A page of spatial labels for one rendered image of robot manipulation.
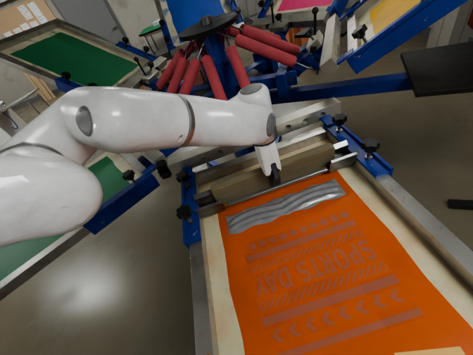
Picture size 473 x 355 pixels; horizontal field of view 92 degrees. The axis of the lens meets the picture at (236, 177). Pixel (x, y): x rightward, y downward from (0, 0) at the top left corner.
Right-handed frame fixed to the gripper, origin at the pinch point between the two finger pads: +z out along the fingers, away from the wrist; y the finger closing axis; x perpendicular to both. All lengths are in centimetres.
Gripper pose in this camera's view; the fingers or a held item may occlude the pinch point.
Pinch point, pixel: (273, 176)
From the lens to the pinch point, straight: 71.4
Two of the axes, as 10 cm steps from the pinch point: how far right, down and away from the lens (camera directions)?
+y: 2.0, 6.4, -7.4
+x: 9.4, -3.4, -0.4
